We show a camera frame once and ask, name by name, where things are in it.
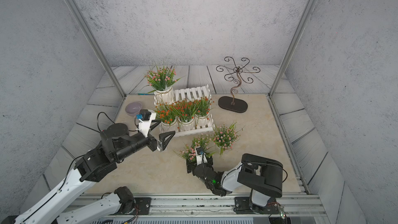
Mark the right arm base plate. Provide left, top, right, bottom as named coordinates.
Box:
left=233, top=197, right=280, bottom=215

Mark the pink flower potted plant back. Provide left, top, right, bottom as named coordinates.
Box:
left=209, top=121, right=243, bottom=156

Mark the pink flower potted plant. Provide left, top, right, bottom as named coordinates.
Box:
left=209, top=121, right=243, bottom=156
left=175, top=135, right=215, bottom=163
left=144, top=66, right=179, bottom=104

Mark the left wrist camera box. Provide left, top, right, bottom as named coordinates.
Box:
left=136, top=109, right=157, bottom=138

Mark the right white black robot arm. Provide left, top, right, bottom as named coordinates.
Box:
left=187, top=153, right=288, bottom=218

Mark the orange flower potted plant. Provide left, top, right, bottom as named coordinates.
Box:
left=155, top=103, right=178, bottom=132

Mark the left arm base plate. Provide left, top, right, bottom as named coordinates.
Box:
left=115, top=197, right=152, bottom=216

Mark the red flower potted plant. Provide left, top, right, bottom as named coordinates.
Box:
left=194, top=96, right=211, bottom=127

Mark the purple ceramic bowl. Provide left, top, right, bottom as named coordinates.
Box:
left=125, top=102, right=142, bottom=117

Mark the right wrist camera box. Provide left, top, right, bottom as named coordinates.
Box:
left=195, top=146, right=208, bottom=166

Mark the bronze wire scroll stand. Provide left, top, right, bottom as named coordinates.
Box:
left=216, top=57, right=261, bottom=113

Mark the pink flower potted plant front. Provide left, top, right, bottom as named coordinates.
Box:
left=175, top=135, right=215, bottom=163

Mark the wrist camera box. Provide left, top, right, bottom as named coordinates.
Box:
left=195, top=146, right=208, bottom=166
left=136, top=109, right=157, bottom=138

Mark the aluminium front rail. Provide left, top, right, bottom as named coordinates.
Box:
left=62, top=194, right=330, bottom=224

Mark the white wooden slatted rack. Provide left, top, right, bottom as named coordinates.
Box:
left=154, top=85, right=215, bottom=136

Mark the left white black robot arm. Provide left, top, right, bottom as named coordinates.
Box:
left=2, top=120, right=176, bottom=224

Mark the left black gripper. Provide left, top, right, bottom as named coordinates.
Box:
left=114, top=119, right=175, bottom=163

